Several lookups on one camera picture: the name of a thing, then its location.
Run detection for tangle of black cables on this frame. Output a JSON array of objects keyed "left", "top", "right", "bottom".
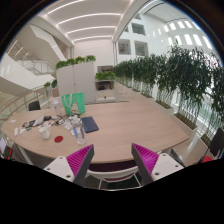
[{"left": 49, "top": 114, "right": 73, "bottom": 127}]

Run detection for green cat-print tote bag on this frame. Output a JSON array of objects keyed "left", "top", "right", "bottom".
[{"left": 61, "top": 92, "right": 86, "bottom": 117}]

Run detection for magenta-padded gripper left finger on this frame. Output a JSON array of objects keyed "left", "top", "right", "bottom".
[{"left": 43, "top": 143, "right": 95, "bottom": 188}]

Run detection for glass balcony railing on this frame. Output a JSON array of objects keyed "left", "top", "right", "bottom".
[{"left": 0, "top": 84, "right": 51, "bottom": 118}]

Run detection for black office chair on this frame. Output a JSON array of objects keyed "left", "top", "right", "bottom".
[{"left": 28, "top": 100, "right": 42, "bottom": 112}]

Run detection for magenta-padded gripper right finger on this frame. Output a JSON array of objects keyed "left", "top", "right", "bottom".
[{"left": 130, "top": 143, "right": 185, "bottom": 186}]

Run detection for clear lidded tumbler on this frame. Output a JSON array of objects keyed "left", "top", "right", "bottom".
[{"left": 52, "top": 97, "right": 63, "bottom": 117}]

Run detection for ceiling light strips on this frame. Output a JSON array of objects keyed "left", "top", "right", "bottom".
[{"left": 46, "top": 0, "right": 123, "bottom": 44}]

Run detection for white cabinet topped with plants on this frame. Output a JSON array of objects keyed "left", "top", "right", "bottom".
[{"left": 55, "top": 54, "right": 98, "bottom": 105}]

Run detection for clear plastic water bottle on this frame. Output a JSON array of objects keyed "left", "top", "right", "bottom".
[{"left": 73, "top": 120, "right": 88, "bottom": 146}]

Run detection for dark blue keyboard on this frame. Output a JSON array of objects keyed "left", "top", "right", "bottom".
[{"left": 80, "top": 115, "right": 100, "bottom": 134}]

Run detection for black red chair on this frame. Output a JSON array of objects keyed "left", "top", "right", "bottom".
[{"left": 199, "top": 128, "right": 224, "bottom": 164}]

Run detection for white ceramic mug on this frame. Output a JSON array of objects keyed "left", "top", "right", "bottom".
[{"left": 38, "top": 125, "right": 52, "bottom": 140}]

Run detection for white chair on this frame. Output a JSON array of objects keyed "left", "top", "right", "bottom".
[{"left": 85, "top": 165, "right": 143, "bottom": 190}]

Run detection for white booklet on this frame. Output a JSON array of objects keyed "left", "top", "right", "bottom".
[{"left": 32, "top": 115, "right": 45, "bottom": 127}]

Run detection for row of potted trees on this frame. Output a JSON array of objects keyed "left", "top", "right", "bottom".
[{"left": 113, "top": 44, "right": 224, "bottom": 141}]

